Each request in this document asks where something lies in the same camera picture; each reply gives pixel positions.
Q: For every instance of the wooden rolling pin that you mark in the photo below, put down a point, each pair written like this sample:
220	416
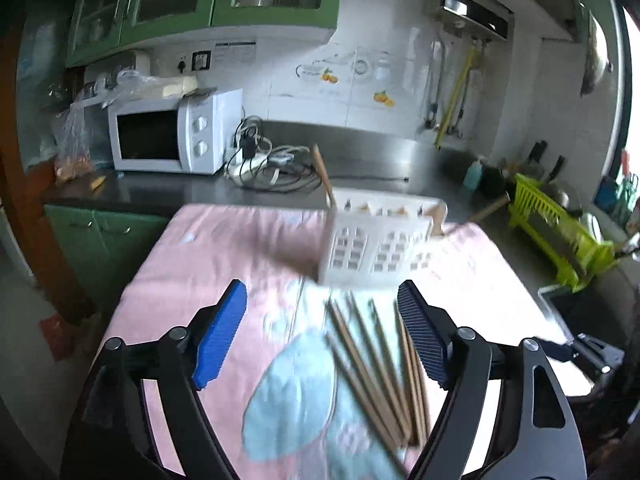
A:
490	207

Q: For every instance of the black wall switch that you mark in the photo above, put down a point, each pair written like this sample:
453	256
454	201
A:
201	60

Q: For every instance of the teal soap bottle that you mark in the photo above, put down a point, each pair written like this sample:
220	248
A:
473	175

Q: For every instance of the red bag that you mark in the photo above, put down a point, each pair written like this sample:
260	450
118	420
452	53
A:
57	337

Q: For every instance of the dark jar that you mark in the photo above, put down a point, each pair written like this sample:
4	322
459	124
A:
495	180

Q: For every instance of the steel sink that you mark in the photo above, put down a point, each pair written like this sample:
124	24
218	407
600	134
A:
585	310

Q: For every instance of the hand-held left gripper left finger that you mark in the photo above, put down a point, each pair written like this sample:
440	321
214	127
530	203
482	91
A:
220	340

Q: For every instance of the plastic bag with food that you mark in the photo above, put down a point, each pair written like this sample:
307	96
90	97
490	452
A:
75	145

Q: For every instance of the white plastic utensil basket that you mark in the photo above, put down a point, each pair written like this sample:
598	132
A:
375	245

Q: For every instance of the cream wrapped package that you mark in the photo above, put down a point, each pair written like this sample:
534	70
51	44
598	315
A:
172	87

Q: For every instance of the green lower cabinet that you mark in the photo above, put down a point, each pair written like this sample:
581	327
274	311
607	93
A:
100	250

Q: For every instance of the chopstick standing in basket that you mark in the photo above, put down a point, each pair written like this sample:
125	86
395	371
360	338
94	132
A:
324	175

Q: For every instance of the white power strip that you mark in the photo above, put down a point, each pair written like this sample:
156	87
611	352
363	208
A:
250	167

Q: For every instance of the wall socket with plug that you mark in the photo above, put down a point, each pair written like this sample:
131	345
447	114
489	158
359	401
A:
181	65

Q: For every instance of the clear plastic bag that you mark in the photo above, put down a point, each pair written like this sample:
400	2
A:
130	85

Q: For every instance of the wooden spatula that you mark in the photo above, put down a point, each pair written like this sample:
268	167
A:
438	217

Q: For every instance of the pink cloth with blue pattern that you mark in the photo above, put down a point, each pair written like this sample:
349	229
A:
220	250

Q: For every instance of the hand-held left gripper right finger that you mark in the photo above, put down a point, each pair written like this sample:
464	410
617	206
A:
422	340

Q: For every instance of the wall water heater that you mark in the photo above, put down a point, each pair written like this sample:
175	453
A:
472	10

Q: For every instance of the bowl and oranges wall sticker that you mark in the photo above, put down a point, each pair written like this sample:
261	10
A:
317	73

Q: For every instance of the printed wall label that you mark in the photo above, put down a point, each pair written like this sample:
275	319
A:
235	55

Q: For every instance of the blue bottle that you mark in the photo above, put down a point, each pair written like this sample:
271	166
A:
606	192

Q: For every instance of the hanging metal wok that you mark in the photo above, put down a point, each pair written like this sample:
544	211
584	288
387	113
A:
596	55

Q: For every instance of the white microwave oven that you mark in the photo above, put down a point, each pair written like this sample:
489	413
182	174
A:
165	135

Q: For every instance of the black charger adapter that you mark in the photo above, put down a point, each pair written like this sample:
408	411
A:
247	146

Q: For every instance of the green dish rack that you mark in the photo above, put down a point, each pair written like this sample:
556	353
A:
555	232

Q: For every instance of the small orange object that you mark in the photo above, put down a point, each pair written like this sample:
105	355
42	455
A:
97	183

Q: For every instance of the pile of wooden chopsticks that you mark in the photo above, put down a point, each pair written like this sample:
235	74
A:
370	380

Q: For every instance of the brown wooden door frame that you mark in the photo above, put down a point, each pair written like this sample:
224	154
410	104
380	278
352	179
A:
35	210

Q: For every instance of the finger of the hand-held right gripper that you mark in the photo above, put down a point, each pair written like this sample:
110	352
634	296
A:
555	349

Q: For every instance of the orange fruit wall sticker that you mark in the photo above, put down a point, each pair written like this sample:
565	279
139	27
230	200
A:
384	99

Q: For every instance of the dark smartphone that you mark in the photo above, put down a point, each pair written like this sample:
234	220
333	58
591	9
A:
200	93

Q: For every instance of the window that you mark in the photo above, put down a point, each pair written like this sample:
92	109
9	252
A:
631	85

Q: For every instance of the white countertop appliance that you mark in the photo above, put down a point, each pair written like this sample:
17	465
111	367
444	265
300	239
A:
142	65

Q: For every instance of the green glass-door wall cabinet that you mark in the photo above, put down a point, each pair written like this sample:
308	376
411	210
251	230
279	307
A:
200	5

